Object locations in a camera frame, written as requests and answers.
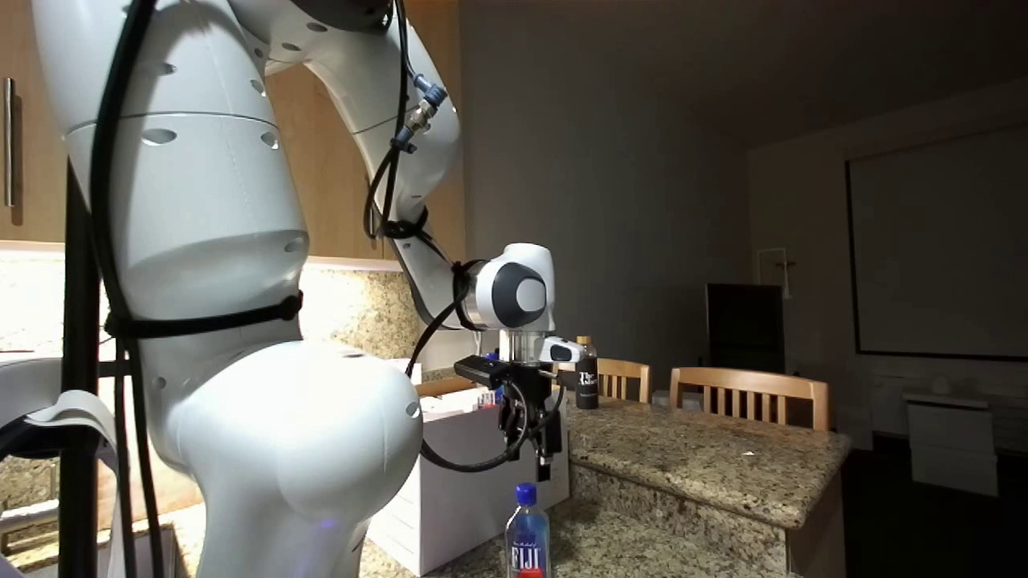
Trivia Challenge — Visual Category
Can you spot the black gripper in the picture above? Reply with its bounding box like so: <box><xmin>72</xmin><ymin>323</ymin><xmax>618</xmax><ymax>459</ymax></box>
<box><xmin>455</xmin><ymin>356</ymin><xmax>563</xmax><ymax>480</ymax></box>

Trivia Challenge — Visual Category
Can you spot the blue-cap water bottle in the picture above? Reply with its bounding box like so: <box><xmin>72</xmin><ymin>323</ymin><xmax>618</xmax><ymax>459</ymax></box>
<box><xmin>503</xmin><ymin>480</ymin><xmax>551</xmax><ymax>578</ymax></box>

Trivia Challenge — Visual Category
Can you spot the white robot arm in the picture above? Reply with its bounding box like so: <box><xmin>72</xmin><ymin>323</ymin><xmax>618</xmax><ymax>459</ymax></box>
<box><xmin>28</xmin><ymin>0</ymin><xmax>557</xmax><ymax>578</ymax></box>

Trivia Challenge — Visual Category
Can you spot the open cardboard box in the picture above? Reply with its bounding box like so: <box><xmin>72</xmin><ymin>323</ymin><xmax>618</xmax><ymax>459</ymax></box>
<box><xmin>368</xmin><ymin>385</ymin><xmax>568</xmax><ymax>576</ymax></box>

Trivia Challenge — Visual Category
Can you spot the dark glass bottle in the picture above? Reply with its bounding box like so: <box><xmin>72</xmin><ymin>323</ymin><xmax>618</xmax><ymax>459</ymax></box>
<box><xmin>576</xmin><ymin>335</ymin><xmax>598</xmax><ymax>412</ymax></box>

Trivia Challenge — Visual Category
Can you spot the wooden chair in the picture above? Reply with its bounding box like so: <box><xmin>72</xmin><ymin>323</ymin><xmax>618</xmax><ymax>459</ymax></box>
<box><xmin>669</xmin><ymin>366</ymin><xmax>828</xmax><ymax>431</ymax></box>
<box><xmin>598</xmin><ymin>356</ymin><xmax>653</xmax><ymax>403</ymax></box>

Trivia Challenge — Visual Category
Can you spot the black vertical pole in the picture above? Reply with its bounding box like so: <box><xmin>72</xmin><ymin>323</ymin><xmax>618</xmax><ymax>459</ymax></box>
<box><xmin>57</xmin><ymin>176</ymin><xmax>99</xmax><ymax>578</ymax></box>

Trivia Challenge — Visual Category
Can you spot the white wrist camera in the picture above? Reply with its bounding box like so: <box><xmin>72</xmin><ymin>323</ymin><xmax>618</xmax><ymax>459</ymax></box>
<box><xmin>540</xmin><ymin>336</ymin><xmax>581</xmax><ymax>366</ymax></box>

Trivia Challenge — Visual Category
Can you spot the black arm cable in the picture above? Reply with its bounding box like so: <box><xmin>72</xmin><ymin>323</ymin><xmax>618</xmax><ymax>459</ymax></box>
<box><xmin>361</xmin><ymin>0</ymin><xmax>540</xmax><ymax>475</ymax></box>

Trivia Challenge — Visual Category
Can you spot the wall projection screen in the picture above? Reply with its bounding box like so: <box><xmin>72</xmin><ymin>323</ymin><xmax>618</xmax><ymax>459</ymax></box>
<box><xmin>846</xmin><ymin>125</ymin><xmax>1028</xmax><ymax>360</ymax></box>

